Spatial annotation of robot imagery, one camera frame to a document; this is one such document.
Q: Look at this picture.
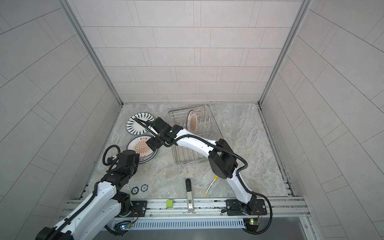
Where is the green circuit board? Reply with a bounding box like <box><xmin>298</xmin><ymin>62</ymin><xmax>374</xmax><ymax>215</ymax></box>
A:
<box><xmin>115</xmin><ymin>221</ymin><xmax>133</xmax><ymax>232</ymax></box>
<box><xmin>243</xmin><ymin>219</ymin><xmax>261</xmax><ymax>235</ymax></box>

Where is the left green circuit board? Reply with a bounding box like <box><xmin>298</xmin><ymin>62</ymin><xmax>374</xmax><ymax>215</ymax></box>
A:
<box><xmin>115</xmin><ymin>221</ymin><xmax>133</xmax><ymax>232</ymax></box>

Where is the blue striped white plate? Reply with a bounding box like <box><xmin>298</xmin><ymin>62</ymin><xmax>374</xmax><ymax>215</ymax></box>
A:
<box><xmin>126</xmin><ymin>112</ymin><xmax>154</xmax><ymax>136</ymax></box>

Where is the green small block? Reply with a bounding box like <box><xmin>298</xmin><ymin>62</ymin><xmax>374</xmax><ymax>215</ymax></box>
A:
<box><xmin>166</xmin><ymin>200</ymin><xmax>174</xmax><ymax>209</ymax></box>

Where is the yellow white marker pen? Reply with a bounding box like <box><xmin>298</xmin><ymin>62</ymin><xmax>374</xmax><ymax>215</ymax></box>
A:
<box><xmin>204</xmin><ymin>175</ymin><xmax>219</xmax><ymax>196</ymax></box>

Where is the red text white plate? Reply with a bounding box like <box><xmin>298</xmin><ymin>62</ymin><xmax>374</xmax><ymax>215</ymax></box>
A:
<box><xmin>187</xmin><ymin>110</ymin><xmax>197</xmax><ymax>134</ymax></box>

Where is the aluminium front rail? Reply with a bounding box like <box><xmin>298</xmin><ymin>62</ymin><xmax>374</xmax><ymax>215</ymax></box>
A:
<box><xmin>59</xmin><ymin>196</ymin><xmax>310</xmax><ymax>221</ymax></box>

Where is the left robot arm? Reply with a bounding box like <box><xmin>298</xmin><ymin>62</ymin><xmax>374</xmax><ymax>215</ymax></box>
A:
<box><xmin>36</xmin><ymin>150</ymin><xmax>140</xmax><ymax>240</ymax></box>

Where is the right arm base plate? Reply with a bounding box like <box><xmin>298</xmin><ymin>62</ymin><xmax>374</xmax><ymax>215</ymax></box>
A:
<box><xmin>223</xmin><ymin>199</ymin><xmax>268</xmax><ymax>216</ymax></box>

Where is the metal wire dish rack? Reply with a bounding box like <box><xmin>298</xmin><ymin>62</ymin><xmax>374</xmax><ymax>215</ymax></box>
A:
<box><xmin>167</xmin><ymin>104</ymin><xmax>224</xmax><ymax>168</ymax></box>

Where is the perforated vent strip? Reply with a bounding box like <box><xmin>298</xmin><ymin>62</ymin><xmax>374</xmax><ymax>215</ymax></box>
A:
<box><xmin>113</xmin><ymin>218</ymin><xmax>245</xmax><ymax>230</ymax></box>

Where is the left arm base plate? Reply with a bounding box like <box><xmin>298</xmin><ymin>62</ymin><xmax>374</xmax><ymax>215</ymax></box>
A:
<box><xmin>118</xmin><ymin>201</ymin><xmax>148</xmax><ymax>218</ymax></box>

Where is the right green circuit board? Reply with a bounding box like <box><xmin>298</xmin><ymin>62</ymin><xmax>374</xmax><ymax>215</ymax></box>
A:
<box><xmin>243</xmin><ymin>219</ymin><xmax>261</xmax><ymax>235</ymax></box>

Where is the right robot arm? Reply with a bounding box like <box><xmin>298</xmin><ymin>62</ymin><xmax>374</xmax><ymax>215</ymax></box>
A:
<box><xmin>134</xmin><ymin>117</ymin><xmax>273</xmax><ymax>235</ymax></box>

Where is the black silver handheld tool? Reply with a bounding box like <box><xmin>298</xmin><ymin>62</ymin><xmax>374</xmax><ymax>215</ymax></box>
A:
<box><xmin>186</xmin><ymin>179</ymin><xmax>195</xmax><ymax>212</ymax></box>

